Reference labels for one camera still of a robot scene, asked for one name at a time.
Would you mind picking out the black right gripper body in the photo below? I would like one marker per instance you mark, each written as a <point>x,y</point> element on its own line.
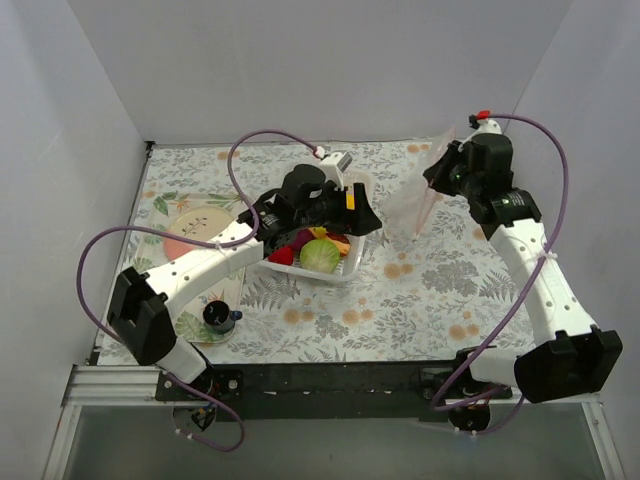
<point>445,168</point>

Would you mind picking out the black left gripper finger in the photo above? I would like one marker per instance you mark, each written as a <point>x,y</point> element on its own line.
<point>362,220</point>
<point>355,196</point>

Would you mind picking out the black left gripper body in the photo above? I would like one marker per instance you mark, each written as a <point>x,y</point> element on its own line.
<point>351,210</point>

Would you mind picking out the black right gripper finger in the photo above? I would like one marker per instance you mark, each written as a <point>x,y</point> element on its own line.
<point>445,154</point>
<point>437,179</point>

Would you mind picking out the clear zip top bag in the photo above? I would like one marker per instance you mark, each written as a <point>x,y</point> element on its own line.
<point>410,204</point>

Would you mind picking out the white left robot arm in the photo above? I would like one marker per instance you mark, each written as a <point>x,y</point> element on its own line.
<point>144,305</point>

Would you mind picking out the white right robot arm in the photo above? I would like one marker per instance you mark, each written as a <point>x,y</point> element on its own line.
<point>572,354</point>

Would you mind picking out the purple onion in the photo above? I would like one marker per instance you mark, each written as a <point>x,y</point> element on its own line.
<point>302,238</point>

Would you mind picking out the white plastic basket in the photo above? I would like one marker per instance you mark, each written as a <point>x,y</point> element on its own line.
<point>345,265</point>

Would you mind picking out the green cabbage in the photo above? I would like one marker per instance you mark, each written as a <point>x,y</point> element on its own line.
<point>320,255</point>

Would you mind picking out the red strawberry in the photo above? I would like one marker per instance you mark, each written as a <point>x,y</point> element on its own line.
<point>283,256</point>

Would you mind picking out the pink beige round plate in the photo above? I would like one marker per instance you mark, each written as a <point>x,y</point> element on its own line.
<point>200,224</point>

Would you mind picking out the floral table mat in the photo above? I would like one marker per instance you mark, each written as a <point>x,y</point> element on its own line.
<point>421,299</point>

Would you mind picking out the dark blue mug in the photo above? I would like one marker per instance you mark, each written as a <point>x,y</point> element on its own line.
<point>220,318</point>

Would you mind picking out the leaf patterned tray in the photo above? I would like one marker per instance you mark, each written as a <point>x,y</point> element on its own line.
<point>149,253</point>

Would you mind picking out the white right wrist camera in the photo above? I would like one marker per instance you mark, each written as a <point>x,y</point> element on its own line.
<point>482,123</point>

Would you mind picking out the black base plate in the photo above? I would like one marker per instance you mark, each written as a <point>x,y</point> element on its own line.
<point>355,390</point>

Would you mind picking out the aluminium frame rail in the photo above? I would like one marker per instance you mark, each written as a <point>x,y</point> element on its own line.
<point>126,422</point>

